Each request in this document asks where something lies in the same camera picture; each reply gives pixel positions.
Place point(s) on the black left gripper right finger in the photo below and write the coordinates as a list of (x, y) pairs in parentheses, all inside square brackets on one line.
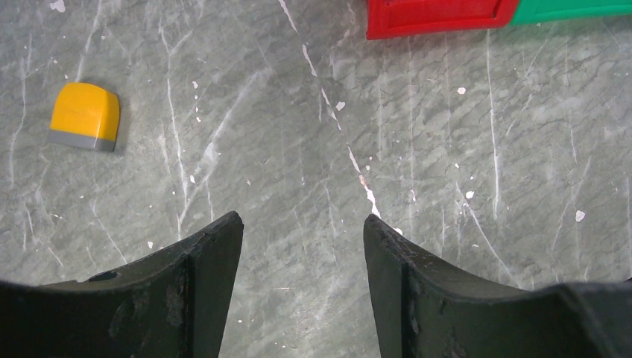
[(424, 306)]

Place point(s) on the red plastic bin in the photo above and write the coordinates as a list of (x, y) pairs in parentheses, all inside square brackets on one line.
[(401, 18)]

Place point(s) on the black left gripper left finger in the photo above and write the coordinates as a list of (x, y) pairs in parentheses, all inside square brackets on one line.
[(171, 303)]

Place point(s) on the yellow grey block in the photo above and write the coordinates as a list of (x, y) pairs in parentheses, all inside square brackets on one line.
[(85, 116)]

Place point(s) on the green plastic bin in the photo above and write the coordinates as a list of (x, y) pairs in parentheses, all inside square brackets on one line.
[(534, 11)]

